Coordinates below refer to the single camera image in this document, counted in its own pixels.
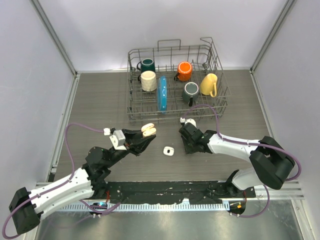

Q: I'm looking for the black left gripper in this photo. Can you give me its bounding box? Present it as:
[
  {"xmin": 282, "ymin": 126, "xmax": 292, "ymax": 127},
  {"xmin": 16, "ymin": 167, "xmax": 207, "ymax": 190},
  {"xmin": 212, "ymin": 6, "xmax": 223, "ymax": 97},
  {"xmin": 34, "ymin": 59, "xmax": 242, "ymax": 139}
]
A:
[{"xmin": 105, "ymin": 128, "xmax": 155, "ymax": 168}]

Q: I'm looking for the beige earbud charging case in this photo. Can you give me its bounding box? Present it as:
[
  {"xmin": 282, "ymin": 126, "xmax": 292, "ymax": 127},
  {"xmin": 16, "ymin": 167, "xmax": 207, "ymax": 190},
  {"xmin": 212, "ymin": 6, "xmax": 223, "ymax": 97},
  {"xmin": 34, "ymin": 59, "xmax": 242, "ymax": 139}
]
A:
[{"xmin": 141, "ymin": 123, "xmax": 157, "ymax": 138}]

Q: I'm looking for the white earbud charging case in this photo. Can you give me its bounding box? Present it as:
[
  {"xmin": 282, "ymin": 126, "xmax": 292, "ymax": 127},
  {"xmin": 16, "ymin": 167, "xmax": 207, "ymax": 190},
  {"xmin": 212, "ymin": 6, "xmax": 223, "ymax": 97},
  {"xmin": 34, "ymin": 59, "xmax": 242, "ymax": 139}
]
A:
[{"xmin": 163, "ymin": 146, "xmax": 175, "ymax": 157}]

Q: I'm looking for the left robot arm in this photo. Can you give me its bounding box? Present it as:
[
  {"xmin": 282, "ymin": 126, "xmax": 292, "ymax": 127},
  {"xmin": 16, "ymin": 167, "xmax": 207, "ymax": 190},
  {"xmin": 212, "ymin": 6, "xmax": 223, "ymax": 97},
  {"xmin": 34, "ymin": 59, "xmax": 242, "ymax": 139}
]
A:
[{"xmin": 8, "ymin": 123, "xmax": 157, "ymax": 236}]

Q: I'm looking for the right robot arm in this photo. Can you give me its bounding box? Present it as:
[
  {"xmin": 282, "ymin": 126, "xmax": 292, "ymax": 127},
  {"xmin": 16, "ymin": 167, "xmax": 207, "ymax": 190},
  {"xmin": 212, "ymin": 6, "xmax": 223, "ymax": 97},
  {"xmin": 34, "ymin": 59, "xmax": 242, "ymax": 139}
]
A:
[{"xmin": 179, "ymin": 123, "xmax": 295, "ymax": 198}]

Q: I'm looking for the grey mug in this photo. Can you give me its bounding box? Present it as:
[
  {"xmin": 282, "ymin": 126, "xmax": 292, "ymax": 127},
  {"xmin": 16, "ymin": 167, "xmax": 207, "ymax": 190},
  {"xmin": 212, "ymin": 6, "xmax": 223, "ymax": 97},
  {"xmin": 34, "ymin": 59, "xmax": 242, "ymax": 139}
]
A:
[{"xmin": 182, "ymin": 82, "xmax": 199, "ymax": 107}]

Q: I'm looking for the yellow mug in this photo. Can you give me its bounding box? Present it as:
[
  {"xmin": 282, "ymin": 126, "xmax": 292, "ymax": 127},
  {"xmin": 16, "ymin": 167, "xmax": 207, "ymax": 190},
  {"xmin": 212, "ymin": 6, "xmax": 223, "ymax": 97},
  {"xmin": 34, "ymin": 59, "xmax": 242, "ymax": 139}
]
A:
[{"xmin": 200, "ymin": 73, "xmax": 218, "ymax": 98}]

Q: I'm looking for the cream ribbed mug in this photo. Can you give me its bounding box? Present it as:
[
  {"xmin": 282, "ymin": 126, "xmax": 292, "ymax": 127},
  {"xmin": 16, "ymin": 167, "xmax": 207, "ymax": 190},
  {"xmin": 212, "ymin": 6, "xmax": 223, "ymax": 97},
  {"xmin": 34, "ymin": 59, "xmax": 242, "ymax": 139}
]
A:
[{"xmin": 138, "ymin": 70, "xmax": 157, "ymax": 92}]

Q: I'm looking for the blue plastic plate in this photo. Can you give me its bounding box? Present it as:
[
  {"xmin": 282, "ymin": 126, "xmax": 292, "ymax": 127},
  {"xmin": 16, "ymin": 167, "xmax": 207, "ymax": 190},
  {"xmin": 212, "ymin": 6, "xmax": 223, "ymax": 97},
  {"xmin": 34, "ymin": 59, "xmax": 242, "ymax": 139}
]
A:
[{"xmin": 157, "ymin": 75, "xmax": 167, "ymax": 114}]

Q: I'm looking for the orange mug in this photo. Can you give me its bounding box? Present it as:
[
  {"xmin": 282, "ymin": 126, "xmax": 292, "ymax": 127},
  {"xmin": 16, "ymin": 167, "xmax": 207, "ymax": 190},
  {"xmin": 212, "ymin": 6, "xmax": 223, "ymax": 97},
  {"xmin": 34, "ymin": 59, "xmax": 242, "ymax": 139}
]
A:
[{"xmin": 174, "ymin": 61, "xmax": 193, "ymax": 82}]

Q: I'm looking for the dark green mug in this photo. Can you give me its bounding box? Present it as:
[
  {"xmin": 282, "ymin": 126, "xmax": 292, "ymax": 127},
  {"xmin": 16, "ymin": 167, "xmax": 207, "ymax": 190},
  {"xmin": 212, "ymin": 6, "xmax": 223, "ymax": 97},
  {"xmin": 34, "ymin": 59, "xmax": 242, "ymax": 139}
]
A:
[{"xmin": 136, "ymin": 58, "xmax": 156, "ymax": 73}]

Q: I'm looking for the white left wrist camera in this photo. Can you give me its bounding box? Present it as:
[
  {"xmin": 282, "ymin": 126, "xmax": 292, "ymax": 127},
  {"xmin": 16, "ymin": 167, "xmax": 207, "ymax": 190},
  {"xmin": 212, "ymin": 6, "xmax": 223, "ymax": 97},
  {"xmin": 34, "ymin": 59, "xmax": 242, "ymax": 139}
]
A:
[{"xmin": 103, "ymin": 128, "xmax": 126, "ymax": 151}]

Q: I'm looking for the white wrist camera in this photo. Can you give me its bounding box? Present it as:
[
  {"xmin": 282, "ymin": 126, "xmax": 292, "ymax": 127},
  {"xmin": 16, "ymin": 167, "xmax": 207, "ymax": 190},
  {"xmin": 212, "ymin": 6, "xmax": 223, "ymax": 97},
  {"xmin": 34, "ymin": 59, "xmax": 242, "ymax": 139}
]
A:
[
  {"xmin": 179, "ymin": 117, "xmax": 197, "ymax": 129},
  {"xmin": 103, "ymin": 128, "xmax": 126, "ymax": 151}
]

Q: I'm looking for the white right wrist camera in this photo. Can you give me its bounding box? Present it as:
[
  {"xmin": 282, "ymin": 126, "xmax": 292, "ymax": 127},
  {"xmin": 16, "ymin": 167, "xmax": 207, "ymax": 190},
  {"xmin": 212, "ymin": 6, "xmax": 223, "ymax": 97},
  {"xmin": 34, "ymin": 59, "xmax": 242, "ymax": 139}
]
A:
[{"xmin": 179, "ymin": 117, "xmax": 197, "ymax": 129}]

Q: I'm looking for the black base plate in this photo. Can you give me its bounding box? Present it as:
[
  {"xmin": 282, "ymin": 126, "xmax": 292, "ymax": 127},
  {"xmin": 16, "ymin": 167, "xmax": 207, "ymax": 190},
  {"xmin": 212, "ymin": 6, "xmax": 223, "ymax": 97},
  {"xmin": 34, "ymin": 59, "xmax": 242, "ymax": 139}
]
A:
[{"xmin": 91, "ymin": 180, "xmax": 256, "ymax": 205}]

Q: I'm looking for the grey wire dish rack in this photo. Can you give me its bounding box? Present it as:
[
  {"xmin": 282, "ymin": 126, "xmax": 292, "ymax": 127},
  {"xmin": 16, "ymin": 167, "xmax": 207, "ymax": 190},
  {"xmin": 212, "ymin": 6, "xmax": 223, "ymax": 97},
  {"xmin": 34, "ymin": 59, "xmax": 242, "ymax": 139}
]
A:
[{"xmin": 126, "ymin": 37, "xmax": 231, "ymax": 124}]

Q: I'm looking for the white slotted cable duct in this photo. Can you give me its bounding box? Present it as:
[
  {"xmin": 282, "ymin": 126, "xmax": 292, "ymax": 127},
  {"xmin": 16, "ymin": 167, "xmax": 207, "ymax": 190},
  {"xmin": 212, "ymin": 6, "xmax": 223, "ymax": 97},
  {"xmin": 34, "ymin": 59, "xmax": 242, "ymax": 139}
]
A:
[{"xmin": 58, "ymin": 199, "xmax": 230, "ymax": 212}]

